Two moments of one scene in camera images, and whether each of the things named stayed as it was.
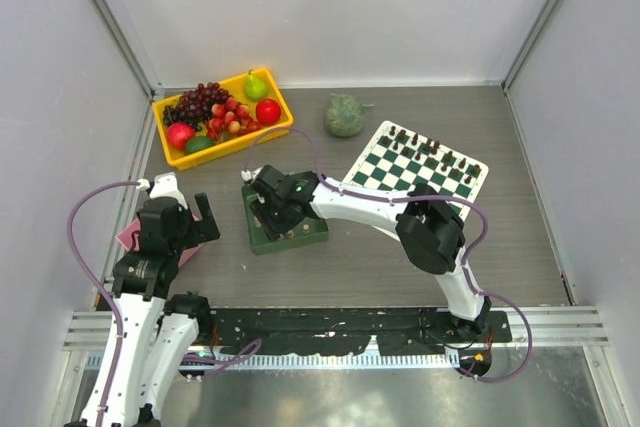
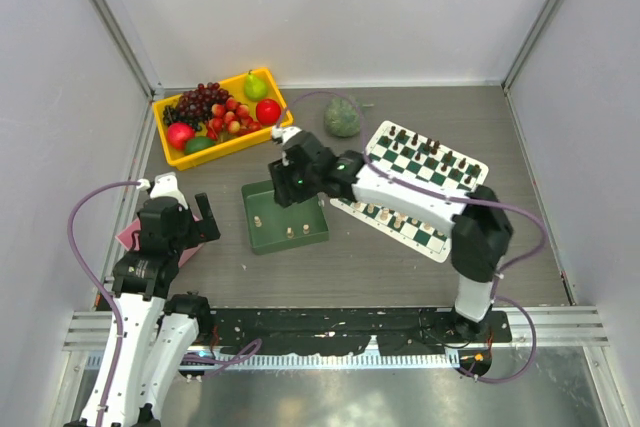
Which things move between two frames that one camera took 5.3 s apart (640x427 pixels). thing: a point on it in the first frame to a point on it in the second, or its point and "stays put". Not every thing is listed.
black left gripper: x=206 y=226 stays put
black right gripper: x=261 y=209 to x=286 y=193
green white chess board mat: x=396 y=159 stays put
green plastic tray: x=310 y=232 stays put
